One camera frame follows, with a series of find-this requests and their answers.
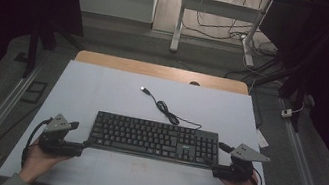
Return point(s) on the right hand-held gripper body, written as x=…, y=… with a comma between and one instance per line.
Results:
x=245, y=153

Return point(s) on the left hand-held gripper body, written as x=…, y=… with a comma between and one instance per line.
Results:
x=57, y=125

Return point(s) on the black computer keyboard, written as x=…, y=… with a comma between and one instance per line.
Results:
x=145, y=136

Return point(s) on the person's left hand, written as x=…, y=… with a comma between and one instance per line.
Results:
x=37, y=162

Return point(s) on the white paper tag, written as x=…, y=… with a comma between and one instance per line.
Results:
x=262, y=139

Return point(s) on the black floor socket plate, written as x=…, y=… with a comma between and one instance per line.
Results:
x=35, y=91

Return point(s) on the small white box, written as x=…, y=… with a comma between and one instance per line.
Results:
x=286, y=113

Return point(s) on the black metal stand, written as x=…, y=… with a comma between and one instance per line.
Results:
x=298, y=91
x=32, y=50

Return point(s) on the white desk frame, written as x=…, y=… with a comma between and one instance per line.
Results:
x=217, y=7

